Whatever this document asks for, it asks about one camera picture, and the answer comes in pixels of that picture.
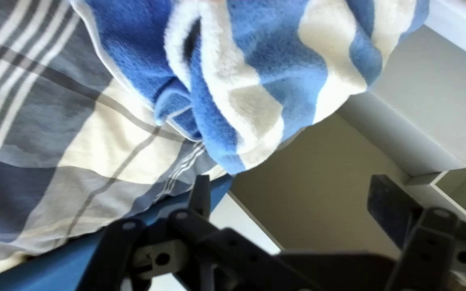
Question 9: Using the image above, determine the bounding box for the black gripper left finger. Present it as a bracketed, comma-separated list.
[76, 177, 277, 291]

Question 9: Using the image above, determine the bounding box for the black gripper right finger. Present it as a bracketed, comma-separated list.
[367, 175, 466, 291]

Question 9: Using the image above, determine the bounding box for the blue white striped towel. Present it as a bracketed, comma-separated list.
[68, 0, 430, 175]

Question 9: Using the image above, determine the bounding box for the blue plaid duvet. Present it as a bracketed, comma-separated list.
[0, 0, 223, 274]

